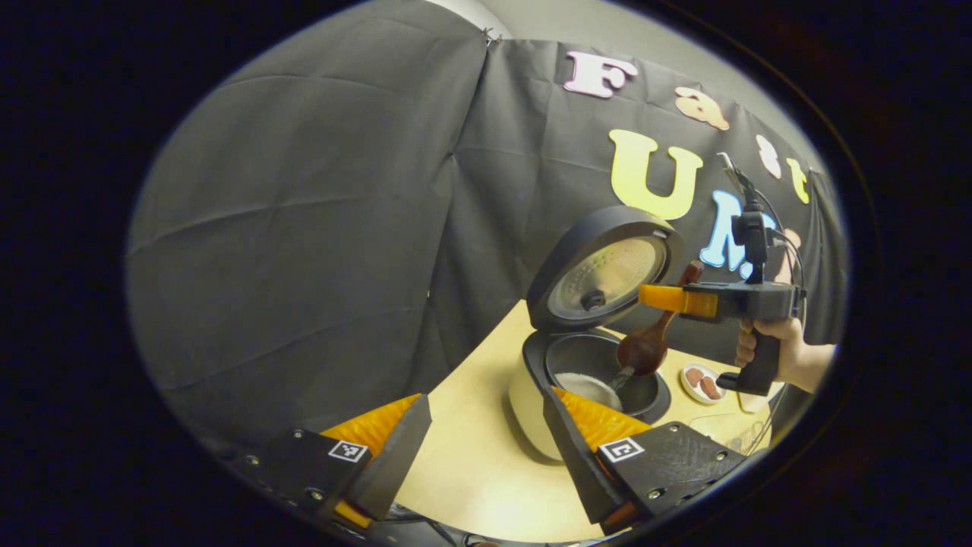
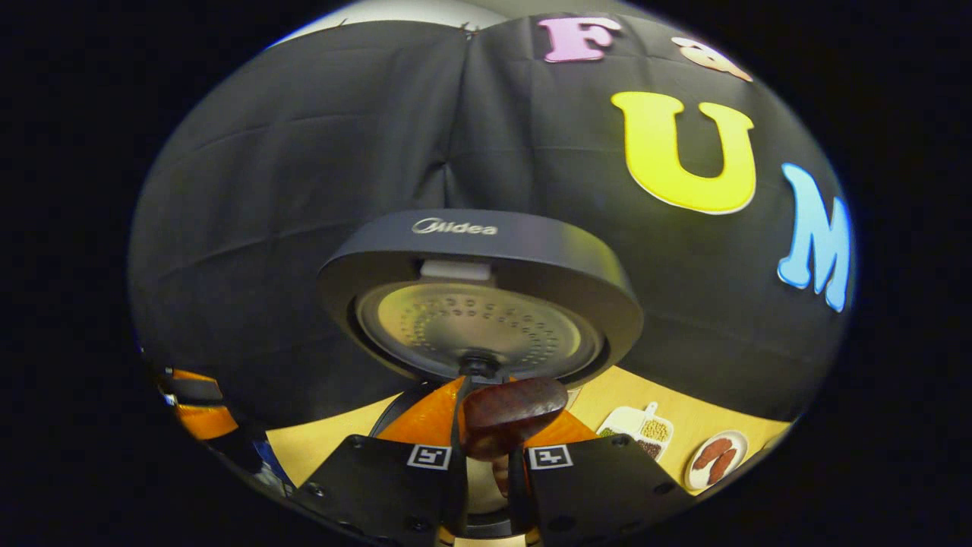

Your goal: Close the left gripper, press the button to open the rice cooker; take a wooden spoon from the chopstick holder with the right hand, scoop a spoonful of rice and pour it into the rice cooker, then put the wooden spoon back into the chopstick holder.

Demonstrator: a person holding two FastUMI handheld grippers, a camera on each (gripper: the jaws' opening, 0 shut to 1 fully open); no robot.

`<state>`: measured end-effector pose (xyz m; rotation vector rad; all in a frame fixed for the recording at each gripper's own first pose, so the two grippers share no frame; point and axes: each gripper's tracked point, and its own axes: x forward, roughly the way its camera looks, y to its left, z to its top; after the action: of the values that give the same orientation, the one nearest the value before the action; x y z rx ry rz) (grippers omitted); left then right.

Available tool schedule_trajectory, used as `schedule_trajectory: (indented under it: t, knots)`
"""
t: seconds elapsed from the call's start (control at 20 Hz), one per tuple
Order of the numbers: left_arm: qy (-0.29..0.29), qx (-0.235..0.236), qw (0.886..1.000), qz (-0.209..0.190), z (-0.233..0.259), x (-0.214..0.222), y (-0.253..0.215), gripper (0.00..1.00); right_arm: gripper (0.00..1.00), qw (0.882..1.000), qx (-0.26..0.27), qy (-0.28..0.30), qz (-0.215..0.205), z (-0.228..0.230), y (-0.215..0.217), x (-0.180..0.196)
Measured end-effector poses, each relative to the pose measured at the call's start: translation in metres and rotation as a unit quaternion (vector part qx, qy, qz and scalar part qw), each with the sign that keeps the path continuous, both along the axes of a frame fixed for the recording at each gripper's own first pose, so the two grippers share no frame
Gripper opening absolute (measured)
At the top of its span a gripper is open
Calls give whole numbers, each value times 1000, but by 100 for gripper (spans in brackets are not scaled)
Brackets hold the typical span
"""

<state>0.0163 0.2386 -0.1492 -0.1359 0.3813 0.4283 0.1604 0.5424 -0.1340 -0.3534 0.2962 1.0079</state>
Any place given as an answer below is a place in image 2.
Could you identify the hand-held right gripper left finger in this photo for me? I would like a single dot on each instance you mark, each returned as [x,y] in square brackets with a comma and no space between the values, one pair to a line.
[380,486]

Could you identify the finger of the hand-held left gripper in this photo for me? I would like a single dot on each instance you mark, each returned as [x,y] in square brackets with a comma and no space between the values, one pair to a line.
[209,423]
[190,389]

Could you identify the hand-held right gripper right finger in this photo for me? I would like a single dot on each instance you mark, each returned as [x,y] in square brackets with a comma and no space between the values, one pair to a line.
[600,486]

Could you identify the brown wooden spoon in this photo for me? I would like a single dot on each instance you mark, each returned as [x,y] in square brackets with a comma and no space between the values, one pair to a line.
[512,414]

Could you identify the grey and cream rice cooker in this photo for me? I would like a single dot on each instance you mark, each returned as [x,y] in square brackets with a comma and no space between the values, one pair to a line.
[471,251]

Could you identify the white divided bean dish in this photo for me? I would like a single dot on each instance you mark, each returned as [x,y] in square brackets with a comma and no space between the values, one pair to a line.
[634,425]

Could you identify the white oval plate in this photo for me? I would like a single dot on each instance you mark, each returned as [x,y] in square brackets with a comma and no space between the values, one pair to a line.
[695,475]

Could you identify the brown chicken piece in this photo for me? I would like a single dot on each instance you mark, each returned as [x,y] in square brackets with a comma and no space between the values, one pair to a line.
[723,467]
[712,453]

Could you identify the black backdrop cloth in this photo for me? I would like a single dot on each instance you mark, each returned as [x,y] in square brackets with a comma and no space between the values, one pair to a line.
[304,152]

